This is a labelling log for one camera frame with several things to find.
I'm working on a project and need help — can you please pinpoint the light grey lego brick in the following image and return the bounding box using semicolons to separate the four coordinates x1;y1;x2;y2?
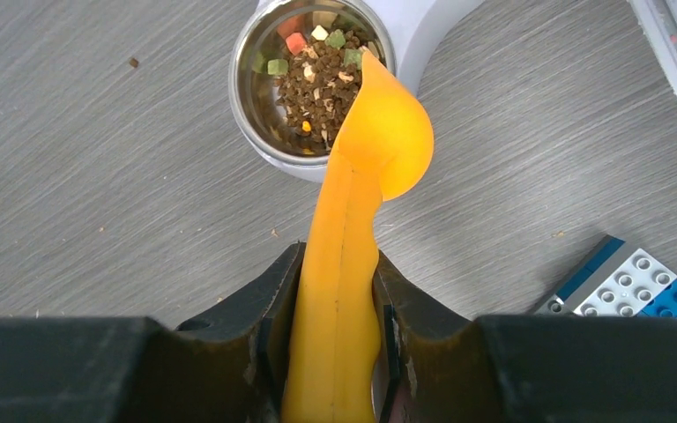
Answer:
562;242;677;317

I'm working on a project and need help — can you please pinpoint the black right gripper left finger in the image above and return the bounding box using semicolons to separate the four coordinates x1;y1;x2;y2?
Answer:
0;242;305;422

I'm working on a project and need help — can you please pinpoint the grey lego baseplate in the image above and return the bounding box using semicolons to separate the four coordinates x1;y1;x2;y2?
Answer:
533;295;574;315

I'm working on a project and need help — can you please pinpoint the yellow plastic scoop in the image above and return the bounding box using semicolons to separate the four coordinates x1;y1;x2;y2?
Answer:
280;52;435;422

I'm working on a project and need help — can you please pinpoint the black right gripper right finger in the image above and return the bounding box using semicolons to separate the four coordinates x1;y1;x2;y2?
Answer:
373;256;677;422

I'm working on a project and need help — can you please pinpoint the pet food kibble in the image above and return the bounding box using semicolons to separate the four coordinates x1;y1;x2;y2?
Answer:
251;11;385;158

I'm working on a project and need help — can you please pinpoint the blue lego brick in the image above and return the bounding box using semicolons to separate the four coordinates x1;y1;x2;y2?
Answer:
547;235;677;319

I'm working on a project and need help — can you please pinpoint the white double pet bowl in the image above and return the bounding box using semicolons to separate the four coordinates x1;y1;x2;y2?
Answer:
228;1;477;182

